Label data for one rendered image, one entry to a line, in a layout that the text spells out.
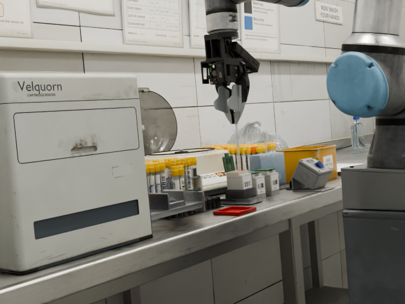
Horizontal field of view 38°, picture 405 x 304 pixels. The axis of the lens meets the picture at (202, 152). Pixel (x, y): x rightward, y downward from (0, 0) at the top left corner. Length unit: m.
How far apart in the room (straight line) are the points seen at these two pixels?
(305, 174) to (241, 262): 0.93
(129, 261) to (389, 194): 0.53
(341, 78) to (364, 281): 0.42
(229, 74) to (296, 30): 1.52
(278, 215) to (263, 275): 1.21
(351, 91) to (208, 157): 0.65
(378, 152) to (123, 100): 0.52
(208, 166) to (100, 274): 0.76
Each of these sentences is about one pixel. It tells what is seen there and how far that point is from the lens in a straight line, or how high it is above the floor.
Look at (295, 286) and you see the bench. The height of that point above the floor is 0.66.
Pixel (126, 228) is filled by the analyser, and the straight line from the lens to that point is 1.05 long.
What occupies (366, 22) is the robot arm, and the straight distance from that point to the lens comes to 1.13.
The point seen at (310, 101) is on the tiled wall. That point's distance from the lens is 2.91.
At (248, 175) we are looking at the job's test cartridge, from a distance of 1.42.
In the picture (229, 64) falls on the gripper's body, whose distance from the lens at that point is 1.36.
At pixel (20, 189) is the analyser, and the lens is 0.92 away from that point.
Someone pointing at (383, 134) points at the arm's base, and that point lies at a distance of 1.24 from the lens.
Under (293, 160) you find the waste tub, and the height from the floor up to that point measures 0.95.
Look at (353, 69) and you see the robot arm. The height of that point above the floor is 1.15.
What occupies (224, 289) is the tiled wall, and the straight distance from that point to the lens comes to 2.35.
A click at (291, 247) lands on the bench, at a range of 1.47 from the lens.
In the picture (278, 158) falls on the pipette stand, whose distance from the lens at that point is 1.65.
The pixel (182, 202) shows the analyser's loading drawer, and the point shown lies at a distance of 1.18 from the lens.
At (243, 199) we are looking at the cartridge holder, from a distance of 1.40.
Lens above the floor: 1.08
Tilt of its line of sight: 3 degrees down
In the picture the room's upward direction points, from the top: 5 degrees counter-clockwise
